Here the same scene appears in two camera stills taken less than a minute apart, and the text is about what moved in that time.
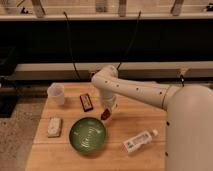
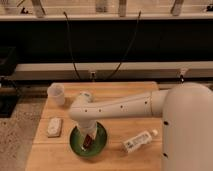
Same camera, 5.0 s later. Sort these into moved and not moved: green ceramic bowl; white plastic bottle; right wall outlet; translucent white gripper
Moved: translucent white gripper
Not moved: white plastic bottle; right wall outlet; green ceramic bowl
